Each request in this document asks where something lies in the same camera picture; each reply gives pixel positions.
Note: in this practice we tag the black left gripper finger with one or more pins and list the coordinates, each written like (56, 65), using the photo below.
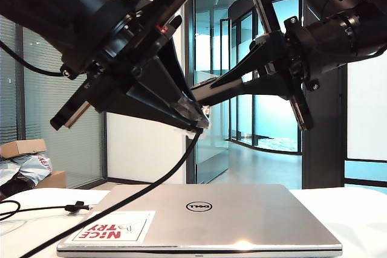
(172, 67)
(145, 98)

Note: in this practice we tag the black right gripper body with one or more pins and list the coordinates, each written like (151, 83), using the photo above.
(294, 58)

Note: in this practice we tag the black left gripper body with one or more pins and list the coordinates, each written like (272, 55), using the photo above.
(130, 28)

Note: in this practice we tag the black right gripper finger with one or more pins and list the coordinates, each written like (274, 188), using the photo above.
(260, 55)
(266, 84)

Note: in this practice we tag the glass door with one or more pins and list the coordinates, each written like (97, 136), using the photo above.
(211, 155)

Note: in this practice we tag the window blinds partition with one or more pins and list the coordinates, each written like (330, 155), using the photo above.
(60, 149)

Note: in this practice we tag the large brown cardboard box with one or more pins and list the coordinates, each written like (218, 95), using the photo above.
(54, 179)

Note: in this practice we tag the small brown cardboard box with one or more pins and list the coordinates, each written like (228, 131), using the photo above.
(24, 147)

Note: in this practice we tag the grey plastic mailing bag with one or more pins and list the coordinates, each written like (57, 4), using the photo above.
(30, 164)

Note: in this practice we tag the silver Dell laptop with sticker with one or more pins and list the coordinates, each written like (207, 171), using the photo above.
(242, 224)

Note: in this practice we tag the black bundled item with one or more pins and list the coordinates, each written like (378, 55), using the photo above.
(18, 184)

